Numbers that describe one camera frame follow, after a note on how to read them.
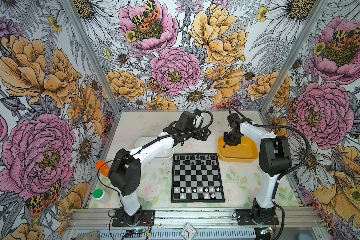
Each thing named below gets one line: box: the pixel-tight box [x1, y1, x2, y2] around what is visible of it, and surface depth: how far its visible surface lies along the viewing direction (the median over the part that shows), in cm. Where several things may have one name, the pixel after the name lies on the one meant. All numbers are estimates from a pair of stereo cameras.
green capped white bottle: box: [92, 188, 111, 204], surface depth 74 cm
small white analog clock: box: [180, 222, 197, 240], surface depth 70 cm
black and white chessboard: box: [171, 153, 225, 203], surface depth 87 cm
